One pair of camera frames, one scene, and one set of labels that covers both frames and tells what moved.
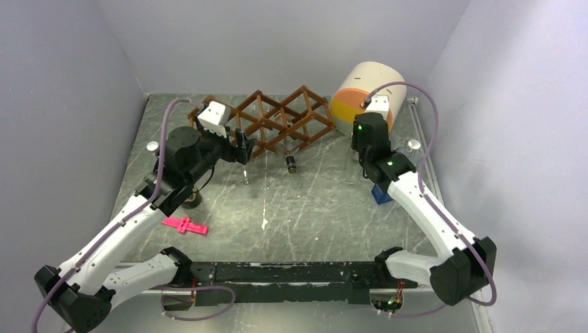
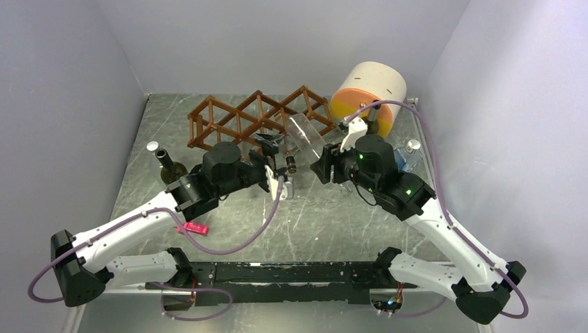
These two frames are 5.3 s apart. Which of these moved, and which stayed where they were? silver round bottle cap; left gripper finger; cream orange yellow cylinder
Moved: left gripper finger
Stayed: cream orange yellow cylinder; silver round bottle cap
